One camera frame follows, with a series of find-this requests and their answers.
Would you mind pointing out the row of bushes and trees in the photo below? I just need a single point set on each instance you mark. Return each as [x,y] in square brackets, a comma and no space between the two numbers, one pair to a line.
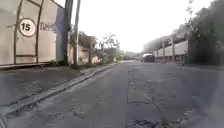
[100,50]

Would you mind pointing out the dark car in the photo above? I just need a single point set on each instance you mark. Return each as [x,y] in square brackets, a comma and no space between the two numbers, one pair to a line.
[147,57]

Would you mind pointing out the grey asphalt road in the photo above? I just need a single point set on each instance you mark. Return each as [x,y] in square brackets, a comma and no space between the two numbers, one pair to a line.
[133,96]

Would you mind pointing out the pole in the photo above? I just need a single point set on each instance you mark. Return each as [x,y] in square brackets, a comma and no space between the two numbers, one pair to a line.
[77,31]
[68,30]

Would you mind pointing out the concrete kerb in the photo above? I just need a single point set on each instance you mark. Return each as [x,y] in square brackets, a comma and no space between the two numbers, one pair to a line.
[56,90]

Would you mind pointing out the cracked concrete pavement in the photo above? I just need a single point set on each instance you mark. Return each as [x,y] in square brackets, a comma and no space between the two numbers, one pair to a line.
[33,81]

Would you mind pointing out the dark trees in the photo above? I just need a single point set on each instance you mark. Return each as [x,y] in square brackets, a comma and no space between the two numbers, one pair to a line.
[206,36]

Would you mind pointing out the white panel wall with pillars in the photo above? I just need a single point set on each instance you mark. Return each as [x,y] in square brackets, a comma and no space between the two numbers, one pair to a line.
[171,50]

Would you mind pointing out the grey wall with round sign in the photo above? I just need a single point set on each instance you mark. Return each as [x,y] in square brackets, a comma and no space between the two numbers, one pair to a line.
[30,36]

